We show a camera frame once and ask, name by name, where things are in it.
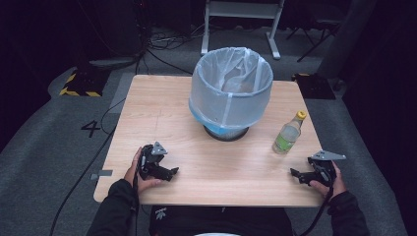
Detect clear bottle with yellow cap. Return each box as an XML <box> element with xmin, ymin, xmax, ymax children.
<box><xmin>271</xmin><ymin>110</ymin><xmax>308</xmax><ymax>155</ymax></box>

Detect black yellow striped base plate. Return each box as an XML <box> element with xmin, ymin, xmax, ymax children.
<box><xmin>59</xmin><ymin>67</ymin><xmax>111</xmax><ymax>97</ymax></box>

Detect person's torso in black clothing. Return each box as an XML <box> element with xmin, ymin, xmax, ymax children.
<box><xmin>149</xmin><ymin>205</ymin><xmax>294</xmax><ymax>236</ymax></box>

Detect person's left hand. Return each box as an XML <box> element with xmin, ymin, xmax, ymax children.
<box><xmin>123</xmin><ymin>146</ymin><xmax>163</xmax><ymax>195</ymax></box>

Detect trash bin with plastic liner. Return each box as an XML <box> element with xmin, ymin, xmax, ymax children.
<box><xmin>188</xmin><ymin>46</ymin><xmax>274</xmax><ymax>143</ymax></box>

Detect bundle of floor cables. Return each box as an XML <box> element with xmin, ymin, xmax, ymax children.
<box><xmin>134</xmin><ymin>19</ymin><xmax>208</xmax><ymax>77</ymax></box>

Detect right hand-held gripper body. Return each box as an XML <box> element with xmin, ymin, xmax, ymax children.
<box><xmin>307</xmin><ymin>149</ymin><xmax>347</xmax><ymax>187</ymax></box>

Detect person's right hand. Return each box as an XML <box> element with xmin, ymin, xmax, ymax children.
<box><xmin>309</xmin><ymin>161</ymin><xmax>347</xmax><ymax>200</ymax></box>

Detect black floor cable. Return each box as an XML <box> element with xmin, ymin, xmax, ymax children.
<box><xmin>48</xmin><ymin>97</ymin><xmax>127</xmax><ymax>236</ymax></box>

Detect black tripod stand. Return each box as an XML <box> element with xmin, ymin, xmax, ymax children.
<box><xmin>285</xmin><ymin>18</ymin><xmax>342</xmax><ymax>63</ymax></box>

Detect white metal stand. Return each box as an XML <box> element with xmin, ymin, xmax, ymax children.
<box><xmin>200</xmin><ymin>0</ymin><xmax>286</xmax><ymax>61</ymax></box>

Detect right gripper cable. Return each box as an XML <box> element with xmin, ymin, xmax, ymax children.
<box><xmin>294</xmin><ymin>163</ymin><xmax>335</xmax><ymax>236</ymax></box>

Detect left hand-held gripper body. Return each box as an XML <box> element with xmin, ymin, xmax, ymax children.
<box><xmin>138</xmin><ymin>141</ymin><xmax>168</xmax><ymax>181</ymax></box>

